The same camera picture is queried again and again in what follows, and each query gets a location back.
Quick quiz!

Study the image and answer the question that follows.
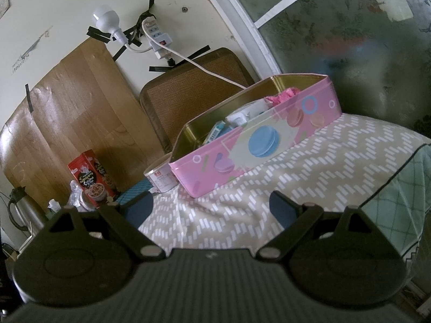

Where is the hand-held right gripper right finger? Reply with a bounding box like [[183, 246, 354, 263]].
[[256, 190, 383, 261]]

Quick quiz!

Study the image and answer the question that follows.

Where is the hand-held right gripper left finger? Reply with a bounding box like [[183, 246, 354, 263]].
[[44, 191, 165, 261]]

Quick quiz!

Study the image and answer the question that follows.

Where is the pink macaron print tin box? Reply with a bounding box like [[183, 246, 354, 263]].
[[168, 73, 343, 198]]

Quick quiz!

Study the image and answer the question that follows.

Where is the light blue packet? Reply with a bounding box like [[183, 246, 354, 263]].
[[201, 120, 233, 145]]

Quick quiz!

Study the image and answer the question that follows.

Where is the pink soft cloth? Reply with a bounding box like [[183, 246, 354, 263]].
[[264, 87, 302, 107]]

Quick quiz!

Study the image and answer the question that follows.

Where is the teal cloth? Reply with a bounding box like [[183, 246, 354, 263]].
[[116, 178, 153, 206]]

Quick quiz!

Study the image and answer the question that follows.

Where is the small round tin can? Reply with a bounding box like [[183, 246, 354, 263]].
[[144, 153, 179, 193]]

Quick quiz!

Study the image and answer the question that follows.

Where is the beige dash pattern bedsheet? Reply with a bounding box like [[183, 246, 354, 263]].
[[136, 113, 431, 254]]

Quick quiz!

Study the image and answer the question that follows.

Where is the red snack box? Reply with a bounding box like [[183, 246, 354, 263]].
[[67, 149, 121, 208]]

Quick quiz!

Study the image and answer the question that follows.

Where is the crumpled clear plastic wrap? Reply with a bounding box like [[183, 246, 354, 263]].
[[47, 180, 90, 213]]

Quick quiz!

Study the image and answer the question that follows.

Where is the white packet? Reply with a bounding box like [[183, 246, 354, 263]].
[[225, 99, 270, 127]]

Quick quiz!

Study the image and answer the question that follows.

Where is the dark metal thermos jug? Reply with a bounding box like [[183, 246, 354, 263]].
[[7, 187, 48, 239]]

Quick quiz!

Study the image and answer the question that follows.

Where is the green quilted blanket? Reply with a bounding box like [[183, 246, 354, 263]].
[[359, 141, 431, 264]]

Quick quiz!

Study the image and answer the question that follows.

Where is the wood pattern board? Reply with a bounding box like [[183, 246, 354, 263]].
[[0, 35, 165, 216]]

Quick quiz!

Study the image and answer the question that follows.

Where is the brown woven board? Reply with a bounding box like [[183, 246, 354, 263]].
[[140, 48, 264, 155]]

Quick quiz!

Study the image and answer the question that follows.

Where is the white light bulb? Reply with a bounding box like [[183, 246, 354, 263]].
[[92, 5, 130, 44]]

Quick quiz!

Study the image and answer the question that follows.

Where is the pale paper patch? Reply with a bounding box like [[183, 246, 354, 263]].
[[375, 0, 414, 21]]

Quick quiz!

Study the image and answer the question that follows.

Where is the white power strip with cable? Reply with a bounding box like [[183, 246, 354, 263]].
[[143, 20, 248, 90]]

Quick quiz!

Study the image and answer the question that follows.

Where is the white bulb cord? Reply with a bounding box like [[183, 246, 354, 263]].
[[124, 38, 154, 54]]

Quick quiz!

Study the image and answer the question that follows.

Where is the frosted window with white frame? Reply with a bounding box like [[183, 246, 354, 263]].
[[195, 0, 431, 136]]

